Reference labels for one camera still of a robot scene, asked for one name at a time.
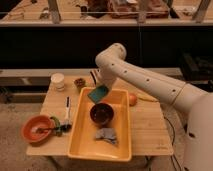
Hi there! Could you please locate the green sponge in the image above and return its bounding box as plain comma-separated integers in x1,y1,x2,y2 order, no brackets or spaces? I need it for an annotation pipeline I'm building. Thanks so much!
88,85,109,104

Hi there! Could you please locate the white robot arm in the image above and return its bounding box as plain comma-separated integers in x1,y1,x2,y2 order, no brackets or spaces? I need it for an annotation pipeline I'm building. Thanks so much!
95,43,213,171

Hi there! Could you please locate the purple bowl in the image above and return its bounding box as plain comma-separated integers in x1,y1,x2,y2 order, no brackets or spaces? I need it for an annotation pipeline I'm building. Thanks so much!
90,103,114,127

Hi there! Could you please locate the orange bowl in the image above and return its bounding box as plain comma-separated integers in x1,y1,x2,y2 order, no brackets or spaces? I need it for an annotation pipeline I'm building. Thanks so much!
21,115,54,144

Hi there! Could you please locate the spoon in orange bowl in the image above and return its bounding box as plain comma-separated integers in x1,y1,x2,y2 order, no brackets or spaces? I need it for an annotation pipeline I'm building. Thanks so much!
35,127,58,133

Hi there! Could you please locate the striped brown white cup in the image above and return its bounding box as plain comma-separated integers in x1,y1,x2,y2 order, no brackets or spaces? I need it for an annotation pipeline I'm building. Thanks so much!
90,70,100,87

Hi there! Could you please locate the small brown cup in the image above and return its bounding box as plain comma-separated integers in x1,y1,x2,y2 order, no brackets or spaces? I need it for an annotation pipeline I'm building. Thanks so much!
74,78,86,88

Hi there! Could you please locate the orange fruit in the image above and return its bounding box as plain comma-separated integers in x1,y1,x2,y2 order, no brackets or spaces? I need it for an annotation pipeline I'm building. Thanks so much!
129,93,137,106

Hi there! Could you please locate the grey cloth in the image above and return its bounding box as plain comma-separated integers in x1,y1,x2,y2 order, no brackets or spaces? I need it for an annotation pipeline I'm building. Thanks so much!
94,128,117,145

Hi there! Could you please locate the yellow plastic tub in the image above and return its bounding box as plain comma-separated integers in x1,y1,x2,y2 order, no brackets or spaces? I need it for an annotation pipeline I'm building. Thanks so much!
68,87,132,162

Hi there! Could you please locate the green toy vegetable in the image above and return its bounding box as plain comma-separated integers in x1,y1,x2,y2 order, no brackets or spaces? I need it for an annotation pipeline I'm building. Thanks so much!
50,116,62,136

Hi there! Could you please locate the black floor cable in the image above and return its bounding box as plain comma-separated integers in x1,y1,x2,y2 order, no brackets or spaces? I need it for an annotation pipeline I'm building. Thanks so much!
163,115,183,171

